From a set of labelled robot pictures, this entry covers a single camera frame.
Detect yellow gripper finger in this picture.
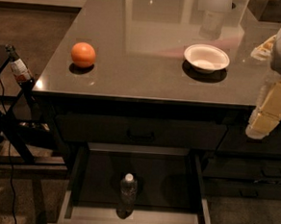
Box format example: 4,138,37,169
245,78,281,139
250,36,276,61

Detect clear plastic water bottle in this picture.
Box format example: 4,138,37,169
116,173,138,220

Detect white container on counter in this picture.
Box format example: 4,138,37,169
198,0,232,12

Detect dark counter cabinet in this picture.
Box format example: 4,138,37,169
25,0,281,202

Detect closed dark top drawer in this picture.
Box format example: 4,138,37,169
55,114,226,150

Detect open grey middle drawer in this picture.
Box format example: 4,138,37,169
50,143,211,224

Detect glass soda bottle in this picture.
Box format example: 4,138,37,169
5,44,33,84

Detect white bowl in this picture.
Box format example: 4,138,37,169
184,44,230,74

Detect dark right cabinet drawers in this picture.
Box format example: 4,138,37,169
202,112,281,200

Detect orange fruit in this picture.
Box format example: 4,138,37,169
70,42,96,68

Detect black cable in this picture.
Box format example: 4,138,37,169
0,71,29,224

